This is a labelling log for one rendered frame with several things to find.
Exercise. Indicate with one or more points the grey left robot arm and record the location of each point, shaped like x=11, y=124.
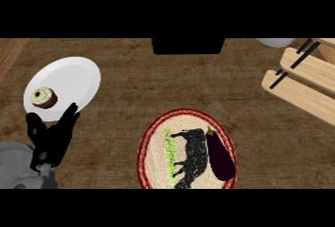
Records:
x=23, y=168

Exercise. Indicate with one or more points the white round object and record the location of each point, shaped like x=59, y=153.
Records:
x=274, y=42

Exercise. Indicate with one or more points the white plate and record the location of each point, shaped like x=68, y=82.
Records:
x=69, y=79

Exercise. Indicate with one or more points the dark purple eggplant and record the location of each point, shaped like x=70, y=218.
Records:
x=220, y=156

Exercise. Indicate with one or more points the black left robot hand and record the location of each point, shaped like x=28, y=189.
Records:
x=51, y=139

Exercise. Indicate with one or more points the pale wooden tiered shelf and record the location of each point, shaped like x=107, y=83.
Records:
x=305, y=85

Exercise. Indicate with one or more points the oval woven placemat red rim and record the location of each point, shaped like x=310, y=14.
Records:
x=156, y=159

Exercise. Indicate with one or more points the black box appliance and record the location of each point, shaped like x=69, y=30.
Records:
x=187, y=45

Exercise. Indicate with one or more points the chocolate cupcake with cream frosting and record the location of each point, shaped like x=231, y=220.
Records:
x=42, y=97

